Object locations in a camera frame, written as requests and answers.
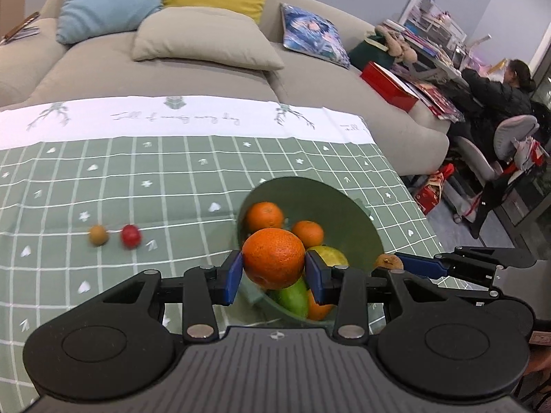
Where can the cluttered desk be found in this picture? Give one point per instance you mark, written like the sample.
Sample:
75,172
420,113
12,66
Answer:
439,26

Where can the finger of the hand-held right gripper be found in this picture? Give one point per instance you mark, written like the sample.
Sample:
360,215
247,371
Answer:
424,265

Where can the pile of magazines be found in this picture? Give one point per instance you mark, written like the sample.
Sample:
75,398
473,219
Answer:
434,90

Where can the brown kiwi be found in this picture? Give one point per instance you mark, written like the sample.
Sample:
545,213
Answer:
98,235

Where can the yellow-green apple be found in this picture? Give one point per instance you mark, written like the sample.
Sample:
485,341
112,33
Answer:
329,256

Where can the beige sofa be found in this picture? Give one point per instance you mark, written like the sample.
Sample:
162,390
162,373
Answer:
172,77

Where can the orange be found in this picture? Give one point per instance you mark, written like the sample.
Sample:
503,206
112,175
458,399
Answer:
264,215
273,258
319,309
309,232

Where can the red gift bag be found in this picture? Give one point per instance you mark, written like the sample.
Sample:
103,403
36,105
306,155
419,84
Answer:
432,191

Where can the small red tomato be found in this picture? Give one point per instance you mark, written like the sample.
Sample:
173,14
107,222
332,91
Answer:
130,235

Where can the red box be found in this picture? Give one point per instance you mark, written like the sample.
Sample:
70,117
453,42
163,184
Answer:
387,86

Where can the green checked tablecloth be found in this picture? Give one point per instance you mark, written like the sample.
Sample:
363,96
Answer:
129,172

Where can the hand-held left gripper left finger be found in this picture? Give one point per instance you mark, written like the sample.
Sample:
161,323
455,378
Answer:
234,277

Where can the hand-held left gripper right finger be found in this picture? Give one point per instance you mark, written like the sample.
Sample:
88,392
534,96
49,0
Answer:
314,277

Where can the small orange fruit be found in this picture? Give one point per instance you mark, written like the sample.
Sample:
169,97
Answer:
387,262

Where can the green bag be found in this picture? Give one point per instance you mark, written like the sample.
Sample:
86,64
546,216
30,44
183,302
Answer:
366,51

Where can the grey office chair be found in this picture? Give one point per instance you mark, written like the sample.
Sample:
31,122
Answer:
514,131

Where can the blue pillow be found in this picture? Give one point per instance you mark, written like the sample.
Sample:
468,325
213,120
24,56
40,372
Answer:
107,4

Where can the green colander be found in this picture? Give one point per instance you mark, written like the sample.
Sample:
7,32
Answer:
335,206

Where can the beige plush toy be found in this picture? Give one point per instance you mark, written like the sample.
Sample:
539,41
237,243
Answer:
396,43

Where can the printed figure pillow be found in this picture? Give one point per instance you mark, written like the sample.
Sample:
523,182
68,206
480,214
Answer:
314,34

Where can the beige pillow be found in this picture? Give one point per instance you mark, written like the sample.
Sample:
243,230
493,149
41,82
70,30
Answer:
202,38

